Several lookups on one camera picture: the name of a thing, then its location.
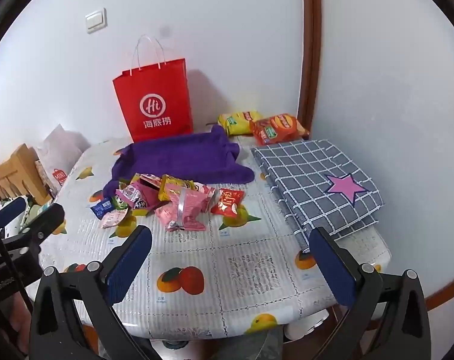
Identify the small red packet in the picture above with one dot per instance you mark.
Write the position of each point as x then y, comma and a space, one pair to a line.
229, 202

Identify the large pink torn packet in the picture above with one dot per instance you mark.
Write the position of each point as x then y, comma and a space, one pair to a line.
189, 206

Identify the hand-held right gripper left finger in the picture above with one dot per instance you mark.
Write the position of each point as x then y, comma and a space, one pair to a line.
131, 262

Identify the yellow chips bag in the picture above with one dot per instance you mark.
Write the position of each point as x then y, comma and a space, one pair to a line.
236, 122

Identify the purple towel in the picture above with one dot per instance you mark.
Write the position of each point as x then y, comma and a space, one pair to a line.
182, 157

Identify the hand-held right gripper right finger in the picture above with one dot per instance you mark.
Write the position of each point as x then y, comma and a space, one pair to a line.
332, 270

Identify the white dotted cloth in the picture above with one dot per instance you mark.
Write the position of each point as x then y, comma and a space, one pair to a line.
13, 230

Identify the orange-red chips bag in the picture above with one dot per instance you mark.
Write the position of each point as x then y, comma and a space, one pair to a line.
279, 127

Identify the brown wooden door frame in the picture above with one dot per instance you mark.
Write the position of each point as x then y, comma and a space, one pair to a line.
311, 45

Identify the grey checked cloth pink star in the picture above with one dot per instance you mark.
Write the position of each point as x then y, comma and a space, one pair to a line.
305, 172

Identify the green nut packet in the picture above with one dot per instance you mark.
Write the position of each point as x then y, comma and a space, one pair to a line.
119, 202

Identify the pile of mixed snack packets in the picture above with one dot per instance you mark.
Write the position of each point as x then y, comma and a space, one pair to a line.
137, 208

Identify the light wooden furniture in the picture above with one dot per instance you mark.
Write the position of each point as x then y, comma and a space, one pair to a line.
20, 168

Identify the yellow zigzag-edged packet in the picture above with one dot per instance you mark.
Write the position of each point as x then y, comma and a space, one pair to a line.
170, 187

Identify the fruit print tablecloth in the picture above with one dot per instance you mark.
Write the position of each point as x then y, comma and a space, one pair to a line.
242, 270

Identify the person's left hand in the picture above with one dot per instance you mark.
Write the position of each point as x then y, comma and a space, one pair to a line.
18, 320

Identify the blue cookie packet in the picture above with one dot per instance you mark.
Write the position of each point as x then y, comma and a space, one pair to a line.
102, 208

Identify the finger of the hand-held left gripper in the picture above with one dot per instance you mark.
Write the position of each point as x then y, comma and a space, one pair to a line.
48, 217
9, 210

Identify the white plastic object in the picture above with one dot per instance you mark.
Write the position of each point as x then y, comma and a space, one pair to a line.
305, 326

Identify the bright pink packet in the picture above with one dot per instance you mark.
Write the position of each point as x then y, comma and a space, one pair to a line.
146, 191

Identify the pale pink peach packet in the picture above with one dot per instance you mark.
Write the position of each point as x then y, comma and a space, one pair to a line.
112, 218

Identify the red paper bag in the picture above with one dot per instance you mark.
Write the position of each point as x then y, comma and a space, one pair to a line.
152, 93

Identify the white wall switch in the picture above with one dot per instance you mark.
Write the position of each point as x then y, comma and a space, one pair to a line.
96, 20

